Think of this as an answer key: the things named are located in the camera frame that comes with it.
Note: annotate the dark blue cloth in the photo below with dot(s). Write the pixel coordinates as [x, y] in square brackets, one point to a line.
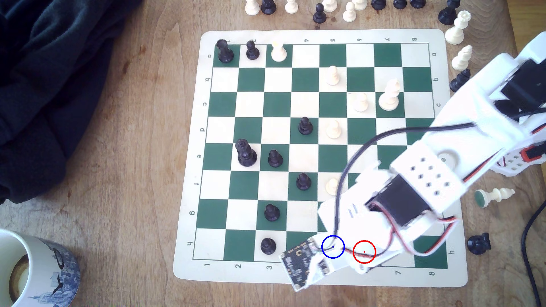
[47, 85]

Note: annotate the green white chess mat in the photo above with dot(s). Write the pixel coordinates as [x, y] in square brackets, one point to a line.
[277, 104]

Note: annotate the camera circuit board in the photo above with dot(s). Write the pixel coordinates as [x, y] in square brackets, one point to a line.
[298, 264]

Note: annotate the white mug blue city print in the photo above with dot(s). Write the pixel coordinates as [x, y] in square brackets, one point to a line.
[59, 273]

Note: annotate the tall black chess piece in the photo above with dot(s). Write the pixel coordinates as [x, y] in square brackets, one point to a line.
[224, 52]

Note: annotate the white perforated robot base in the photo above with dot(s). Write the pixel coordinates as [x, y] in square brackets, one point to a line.
[518, 164]

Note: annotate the white chess pawn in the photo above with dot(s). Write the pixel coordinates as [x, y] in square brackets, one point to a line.
[349, 13]
[332, 76]
[333, 129]
[279, 53]
[361, 102]
[331, 186]

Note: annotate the white piece green felt base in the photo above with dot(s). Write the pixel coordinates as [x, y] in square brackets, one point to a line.
[495, 196]

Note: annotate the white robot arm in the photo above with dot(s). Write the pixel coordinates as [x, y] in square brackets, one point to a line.
[469, 123]

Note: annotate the black chess knight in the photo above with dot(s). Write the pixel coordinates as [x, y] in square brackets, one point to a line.
[459, 82]

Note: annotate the white chess bishop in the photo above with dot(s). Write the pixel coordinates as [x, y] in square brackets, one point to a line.
[389, 97]
[461, 59]

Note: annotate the black chess pawn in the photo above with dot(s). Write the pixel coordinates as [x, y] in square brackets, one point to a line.
[275, 159]
[268, 246]
[319, 15]
[252, 51]
[303, 182]
[305, 126]
[271, 212]

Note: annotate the white chess queen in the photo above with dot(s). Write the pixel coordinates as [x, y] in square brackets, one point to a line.
[455, 33]

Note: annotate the red black clamp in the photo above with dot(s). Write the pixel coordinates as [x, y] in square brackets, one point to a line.
[533, 152]

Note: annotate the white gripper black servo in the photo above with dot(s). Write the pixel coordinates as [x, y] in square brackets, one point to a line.
[366, 263]

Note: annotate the white chess piece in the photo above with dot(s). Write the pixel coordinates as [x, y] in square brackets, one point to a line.
[329, 5]
[291, 5]
[252, 6]
[359, 4]

